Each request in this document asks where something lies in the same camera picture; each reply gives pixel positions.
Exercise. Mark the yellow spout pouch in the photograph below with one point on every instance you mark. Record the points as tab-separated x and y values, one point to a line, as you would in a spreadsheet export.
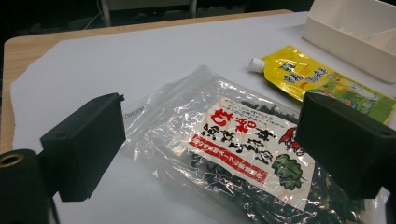
289	74

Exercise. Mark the clear bag of dried seaweed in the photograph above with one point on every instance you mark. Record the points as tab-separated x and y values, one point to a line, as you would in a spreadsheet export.
218	140

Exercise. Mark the grey metal stand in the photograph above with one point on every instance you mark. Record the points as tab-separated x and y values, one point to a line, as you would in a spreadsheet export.
106	15

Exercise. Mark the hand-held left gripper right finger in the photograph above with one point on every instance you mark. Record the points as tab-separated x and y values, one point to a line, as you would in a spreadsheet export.
345	146

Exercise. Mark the white plastic container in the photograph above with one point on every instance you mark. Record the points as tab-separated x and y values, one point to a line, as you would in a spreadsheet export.
342	40

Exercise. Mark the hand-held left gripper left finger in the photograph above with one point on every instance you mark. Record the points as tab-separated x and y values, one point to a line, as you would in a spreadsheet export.
84	146

